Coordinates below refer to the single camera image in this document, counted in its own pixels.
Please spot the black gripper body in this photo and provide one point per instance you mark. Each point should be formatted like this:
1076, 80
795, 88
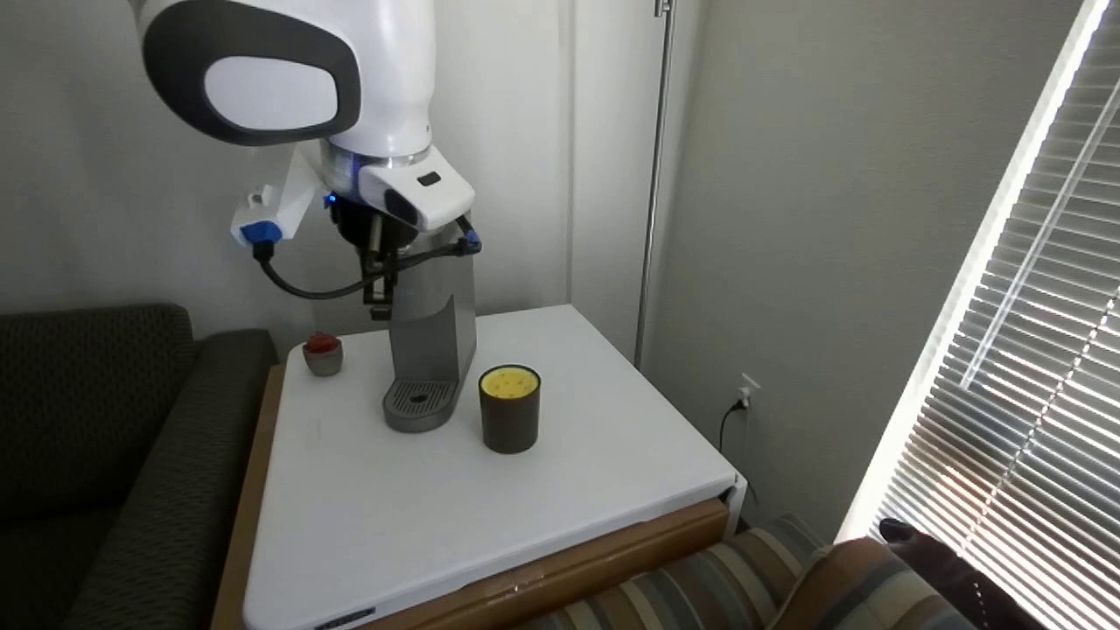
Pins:
373, 228

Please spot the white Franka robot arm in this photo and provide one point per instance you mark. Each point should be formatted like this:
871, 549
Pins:
353, 71

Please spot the grey coffee machine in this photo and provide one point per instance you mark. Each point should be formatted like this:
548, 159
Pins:
436, 351

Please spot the small grey cup red inside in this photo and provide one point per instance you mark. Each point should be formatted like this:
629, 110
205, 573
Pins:
325, 355

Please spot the dark cup with yellow candle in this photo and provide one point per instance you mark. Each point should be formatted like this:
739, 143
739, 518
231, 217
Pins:
508, 406

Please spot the white top wooden table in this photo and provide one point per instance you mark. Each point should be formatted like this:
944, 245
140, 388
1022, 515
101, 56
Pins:
467, 512

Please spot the thin grey vertical pole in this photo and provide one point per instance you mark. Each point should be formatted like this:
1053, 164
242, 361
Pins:
653, 178

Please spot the dark grey fabric sofa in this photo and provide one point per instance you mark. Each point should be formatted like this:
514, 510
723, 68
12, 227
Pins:
108, 467

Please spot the striped fabric cushion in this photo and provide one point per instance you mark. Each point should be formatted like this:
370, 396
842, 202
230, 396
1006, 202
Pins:
723, 588

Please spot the dark fuzzy cushion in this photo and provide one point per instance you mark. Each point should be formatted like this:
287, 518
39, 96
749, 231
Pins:
958, 580

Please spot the white window blinds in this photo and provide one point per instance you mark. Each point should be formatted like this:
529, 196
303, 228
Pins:
1026, 351

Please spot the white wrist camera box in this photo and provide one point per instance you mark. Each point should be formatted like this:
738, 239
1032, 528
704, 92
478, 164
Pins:
413, 188

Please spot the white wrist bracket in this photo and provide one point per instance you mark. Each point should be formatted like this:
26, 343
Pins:
280, 206

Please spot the white wall outlet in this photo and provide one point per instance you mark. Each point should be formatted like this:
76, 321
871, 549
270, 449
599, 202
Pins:
749, 391

